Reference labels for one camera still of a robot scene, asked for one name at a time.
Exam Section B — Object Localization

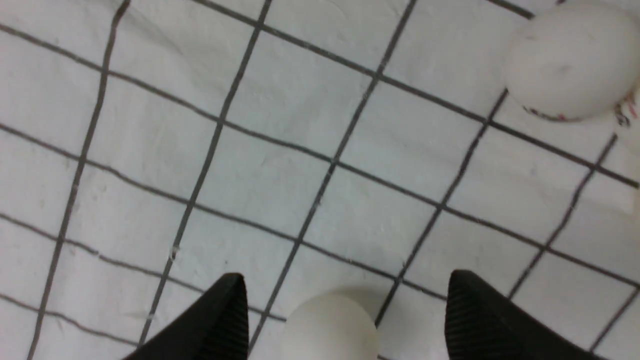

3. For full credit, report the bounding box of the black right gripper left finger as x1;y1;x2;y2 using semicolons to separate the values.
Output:
126;273;250;360

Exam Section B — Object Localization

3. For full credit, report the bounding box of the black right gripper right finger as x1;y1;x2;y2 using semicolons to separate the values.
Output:
444;269;598;360

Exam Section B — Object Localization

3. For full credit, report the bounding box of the white ping-pong ball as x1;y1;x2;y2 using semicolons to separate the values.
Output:
503;0;640;122
280;293;380;360

